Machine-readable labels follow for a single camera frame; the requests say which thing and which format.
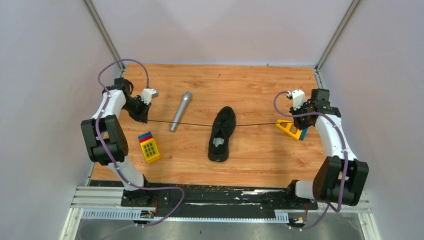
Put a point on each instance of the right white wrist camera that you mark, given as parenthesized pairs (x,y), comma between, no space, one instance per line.
(298,98)

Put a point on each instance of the colourful toy block stack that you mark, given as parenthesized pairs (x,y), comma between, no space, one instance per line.
(149,147)

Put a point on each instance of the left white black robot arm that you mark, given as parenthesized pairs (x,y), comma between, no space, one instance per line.
(105,140)

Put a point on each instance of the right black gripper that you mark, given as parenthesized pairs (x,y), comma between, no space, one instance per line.
(300,125)

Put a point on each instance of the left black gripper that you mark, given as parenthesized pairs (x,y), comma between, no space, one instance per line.
(142,116)

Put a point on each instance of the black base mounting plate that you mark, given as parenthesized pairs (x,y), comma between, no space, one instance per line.
(194,202)

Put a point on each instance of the aluminium frame rail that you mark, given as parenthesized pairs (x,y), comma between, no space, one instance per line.
(79,209)

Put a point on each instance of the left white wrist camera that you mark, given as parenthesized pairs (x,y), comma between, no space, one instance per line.
(148,94)

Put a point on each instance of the silver microphone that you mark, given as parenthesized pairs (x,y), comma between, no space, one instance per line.
(185,100)

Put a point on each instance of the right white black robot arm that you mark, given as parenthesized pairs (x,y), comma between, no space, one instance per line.
(342,177)

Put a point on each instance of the black sneaker shoe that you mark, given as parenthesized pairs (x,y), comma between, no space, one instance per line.
(222,129)

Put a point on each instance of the black shoelace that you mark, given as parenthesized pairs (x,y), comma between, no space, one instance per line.
(209,125)

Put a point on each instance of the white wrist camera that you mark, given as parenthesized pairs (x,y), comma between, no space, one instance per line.
(148,94)
(298,98)

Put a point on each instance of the yellow triangular toy piece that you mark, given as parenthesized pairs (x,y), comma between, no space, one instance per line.
(289,128)

